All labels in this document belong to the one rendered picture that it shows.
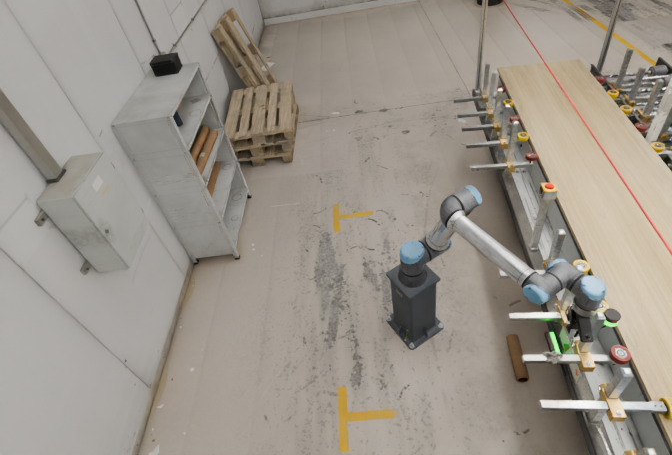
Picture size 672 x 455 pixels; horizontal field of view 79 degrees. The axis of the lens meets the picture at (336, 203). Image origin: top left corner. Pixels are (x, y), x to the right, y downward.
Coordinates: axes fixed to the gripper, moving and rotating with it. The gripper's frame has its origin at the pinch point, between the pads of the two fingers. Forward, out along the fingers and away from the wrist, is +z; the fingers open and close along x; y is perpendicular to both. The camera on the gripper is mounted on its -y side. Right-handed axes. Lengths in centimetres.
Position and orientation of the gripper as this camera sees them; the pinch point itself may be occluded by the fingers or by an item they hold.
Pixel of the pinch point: (574, 336)
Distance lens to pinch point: 220.6
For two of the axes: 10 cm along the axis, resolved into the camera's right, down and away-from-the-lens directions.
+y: 0.7, -6.9, 7.2
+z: 1.5, 7.2, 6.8
